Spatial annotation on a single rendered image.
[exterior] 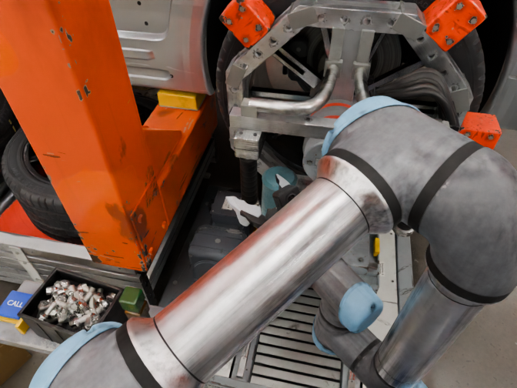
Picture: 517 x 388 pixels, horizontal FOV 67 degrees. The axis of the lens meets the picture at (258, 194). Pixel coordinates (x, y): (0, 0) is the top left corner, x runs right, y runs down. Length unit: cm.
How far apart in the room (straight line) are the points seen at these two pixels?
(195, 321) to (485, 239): 29
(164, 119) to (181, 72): 16
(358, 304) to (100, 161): 54
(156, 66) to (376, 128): 93
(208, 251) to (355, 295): 68
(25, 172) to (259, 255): 123
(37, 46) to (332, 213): 52
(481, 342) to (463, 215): 134
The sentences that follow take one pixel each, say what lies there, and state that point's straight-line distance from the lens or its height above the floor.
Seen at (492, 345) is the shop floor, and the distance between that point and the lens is 176.
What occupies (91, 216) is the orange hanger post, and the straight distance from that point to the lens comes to 98.
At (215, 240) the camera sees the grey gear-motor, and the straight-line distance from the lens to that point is 127.
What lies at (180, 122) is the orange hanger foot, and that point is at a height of 68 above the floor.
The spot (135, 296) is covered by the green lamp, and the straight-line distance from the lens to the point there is 90.
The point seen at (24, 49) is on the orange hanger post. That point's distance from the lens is 75.
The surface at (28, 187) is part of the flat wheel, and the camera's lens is 149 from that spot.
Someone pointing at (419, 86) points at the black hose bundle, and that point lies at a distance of 79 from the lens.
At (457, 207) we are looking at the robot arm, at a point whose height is 113.
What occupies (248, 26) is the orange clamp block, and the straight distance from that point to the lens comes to 88.
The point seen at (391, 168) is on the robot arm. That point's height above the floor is 114.
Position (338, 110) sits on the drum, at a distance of 90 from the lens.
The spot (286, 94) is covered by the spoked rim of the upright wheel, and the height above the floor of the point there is 86.
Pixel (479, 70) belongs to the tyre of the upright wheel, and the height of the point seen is 98.
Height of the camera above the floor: 141
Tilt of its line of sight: 46 degrees down
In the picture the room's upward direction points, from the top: straight up
